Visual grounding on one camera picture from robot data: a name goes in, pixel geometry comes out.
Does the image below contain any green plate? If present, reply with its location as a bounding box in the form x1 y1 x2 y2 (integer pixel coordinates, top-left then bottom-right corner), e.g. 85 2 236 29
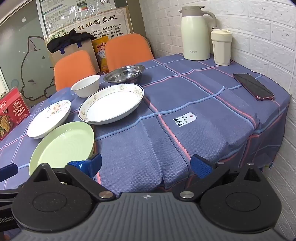
29 121 94 175

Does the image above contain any large white rimmed plate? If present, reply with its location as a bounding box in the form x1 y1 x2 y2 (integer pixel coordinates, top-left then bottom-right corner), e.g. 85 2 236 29
78 83 144 125

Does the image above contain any white floral plate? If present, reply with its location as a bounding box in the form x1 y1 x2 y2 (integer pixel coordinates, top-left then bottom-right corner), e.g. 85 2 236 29
27 100 71 139

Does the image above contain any white ribbed bowl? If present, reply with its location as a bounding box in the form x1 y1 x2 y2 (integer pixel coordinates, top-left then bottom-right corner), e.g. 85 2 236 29
71 75 100 98

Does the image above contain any stainless steel bowl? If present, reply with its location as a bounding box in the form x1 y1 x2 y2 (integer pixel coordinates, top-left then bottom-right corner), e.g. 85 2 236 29
103 64 145 84

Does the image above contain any white tablecloth label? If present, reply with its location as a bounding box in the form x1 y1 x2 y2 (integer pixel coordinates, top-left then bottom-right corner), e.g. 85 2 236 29
174 113 197 127

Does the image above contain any blue plaid tablecloth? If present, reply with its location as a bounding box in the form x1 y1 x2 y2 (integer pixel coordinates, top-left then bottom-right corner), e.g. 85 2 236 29
0 53 291 197

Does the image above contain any red cracker box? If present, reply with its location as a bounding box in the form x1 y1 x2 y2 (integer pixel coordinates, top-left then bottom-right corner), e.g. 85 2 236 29
0 87 30 141

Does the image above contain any smartphone in red case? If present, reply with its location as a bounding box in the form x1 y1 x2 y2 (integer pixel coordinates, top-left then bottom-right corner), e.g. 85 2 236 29
233 74 274 101

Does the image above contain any left orange chair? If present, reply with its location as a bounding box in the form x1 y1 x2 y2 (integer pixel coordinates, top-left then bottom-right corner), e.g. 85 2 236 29
54 50 96 91

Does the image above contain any orange chair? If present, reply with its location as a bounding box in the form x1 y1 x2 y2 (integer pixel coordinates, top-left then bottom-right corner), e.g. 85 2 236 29
105 34 154 72
54 50 96 91

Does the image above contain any frosted glass door with cat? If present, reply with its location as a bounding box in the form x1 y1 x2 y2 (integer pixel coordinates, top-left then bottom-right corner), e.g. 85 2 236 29
1 14 56 107

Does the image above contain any brown paper bag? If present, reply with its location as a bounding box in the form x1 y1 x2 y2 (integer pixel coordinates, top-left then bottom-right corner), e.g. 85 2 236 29
52 39 100 73

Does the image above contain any yellow snack bag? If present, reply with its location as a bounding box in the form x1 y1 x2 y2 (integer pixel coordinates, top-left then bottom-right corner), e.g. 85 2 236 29
91 36 109 73

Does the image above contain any right orange chair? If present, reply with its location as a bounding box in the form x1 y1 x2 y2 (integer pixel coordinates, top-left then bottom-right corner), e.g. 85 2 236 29
105 34 154 72

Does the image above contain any black cloth on bag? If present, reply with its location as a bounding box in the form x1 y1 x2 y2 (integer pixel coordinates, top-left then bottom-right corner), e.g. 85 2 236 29
47 30 96 53

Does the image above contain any cream travel cup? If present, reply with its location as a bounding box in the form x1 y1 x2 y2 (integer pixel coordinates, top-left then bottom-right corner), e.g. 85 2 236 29
211 29 233 66

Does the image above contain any cream thermos jug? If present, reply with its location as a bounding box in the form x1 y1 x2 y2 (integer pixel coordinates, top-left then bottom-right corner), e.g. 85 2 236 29
180 6 217 61

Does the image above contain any white poster board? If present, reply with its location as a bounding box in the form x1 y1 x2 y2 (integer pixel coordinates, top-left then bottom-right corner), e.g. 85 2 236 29
46 6 133 42

